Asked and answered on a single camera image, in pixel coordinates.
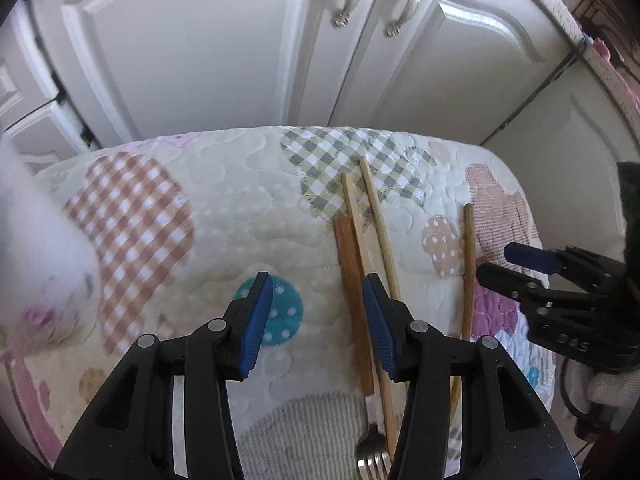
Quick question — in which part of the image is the patchwork quilted mat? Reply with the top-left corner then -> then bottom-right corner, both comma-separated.
1,127 -> 539,479

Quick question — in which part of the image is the teal rim utensil holder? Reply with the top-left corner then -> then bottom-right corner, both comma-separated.
1,136 -> 101,362

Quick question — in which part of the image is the black wire rack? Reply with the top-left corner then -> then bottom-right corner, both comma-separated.
572,0 -> 639,93

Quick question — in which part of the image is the silver right door handle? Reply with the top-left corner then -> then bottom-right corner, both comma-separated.
383,0 -> 428,39

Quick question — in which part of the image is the tracker with green light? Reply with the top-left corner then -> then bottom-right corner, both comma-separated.
617,162 -> 640,266

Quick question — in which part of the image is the lower white drawer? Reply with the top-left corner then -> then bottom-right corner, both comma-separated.
6,101 -> 91,174

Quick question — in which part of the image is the metal fork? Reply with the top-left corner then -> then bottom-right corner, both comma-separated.
356,396 -> 390,480

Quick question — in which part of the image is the black power cable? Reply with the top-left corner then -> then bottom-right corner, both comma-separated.
479,34 -> 594,148

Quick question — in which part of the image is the thin tan chopstick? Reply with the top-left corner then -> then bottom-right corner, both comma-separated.
359,157 -> 401,300

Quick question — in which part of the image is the white cabinet door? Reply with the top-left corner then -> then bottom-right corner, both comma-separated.
27,0 -> 392,149
331,0 -> 570,144

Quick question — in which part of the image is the white gloved right hand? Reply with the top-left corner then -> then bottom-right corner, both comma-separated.
565,361 -> 640,432

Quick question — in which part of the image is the white right cabinet door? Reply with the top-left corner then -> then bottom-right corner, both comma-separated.
331,0 -> 570,144

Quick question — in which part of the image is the brown chopstick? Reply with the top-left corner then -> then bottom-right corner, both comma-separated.
449,204 -> 476,422
333,214 -> 375,396

